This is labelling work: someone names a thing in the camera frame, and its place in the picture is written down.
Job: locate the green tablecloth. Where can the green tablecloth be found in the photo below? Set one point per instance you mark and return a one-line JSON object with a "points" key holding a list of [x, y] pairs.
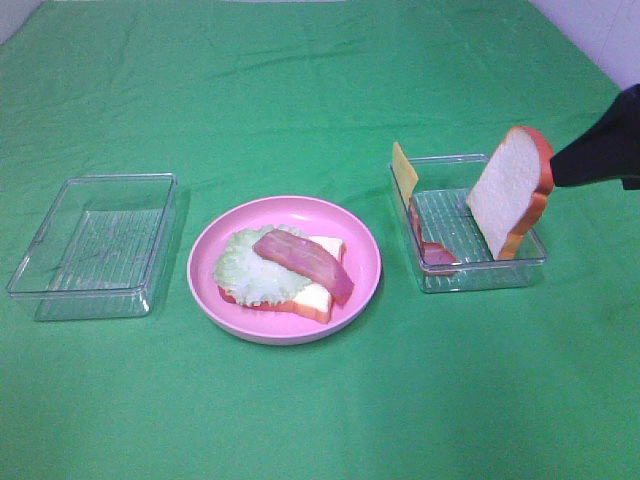
{"points": [[246, 100]]}

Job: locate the green lettuce leaf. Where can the green lettuce leaf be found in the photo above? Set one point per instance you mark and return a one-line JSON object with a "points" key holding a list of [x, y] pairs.
{"points": [[252, 280]]}

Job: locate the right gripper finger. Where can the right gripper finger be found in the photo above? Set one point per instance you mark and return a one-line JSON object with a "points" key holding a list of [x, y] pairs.
{"points": [[608, 150]]}

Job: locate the yellow cheese slice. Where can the yellow cheese slice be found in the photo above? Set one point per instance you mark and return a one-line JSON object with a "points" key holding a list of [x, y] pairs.
{"points": [[405, 174]]}

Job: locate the right clear plastic container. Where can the right clear plastic container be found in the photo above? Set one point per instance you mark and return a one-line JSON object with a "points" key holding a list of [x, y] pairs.
{"points": [[443, 185]]}

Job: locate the bacon strip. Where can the bacon strip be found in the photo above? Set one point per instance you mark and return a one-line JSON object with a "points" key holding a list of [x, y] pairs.
{"points": [[307, 258], [431, 252]]}

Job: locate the clear plastic container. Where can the clear plastic container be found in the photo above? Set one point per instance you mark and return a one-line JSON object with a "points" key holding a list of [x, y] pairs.
{"points": [[443, 185], [100, 251]]}

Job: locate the pink round plate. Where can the pink round plate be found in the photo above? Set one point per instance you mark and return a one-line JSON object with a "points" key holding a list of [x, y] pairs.
{"points": [[362, 261]]}

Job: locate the left clear plastic container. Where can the left clear plastic container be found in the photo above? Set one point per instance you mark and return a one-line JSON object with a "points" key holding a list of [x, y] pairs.
{"points": [[100, 251]]}

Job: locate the bread slice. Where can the bread slice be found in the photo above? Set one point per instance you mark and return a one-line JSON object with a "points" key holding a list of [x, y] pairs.
{"points": [[313, 302], [512, 192]]}

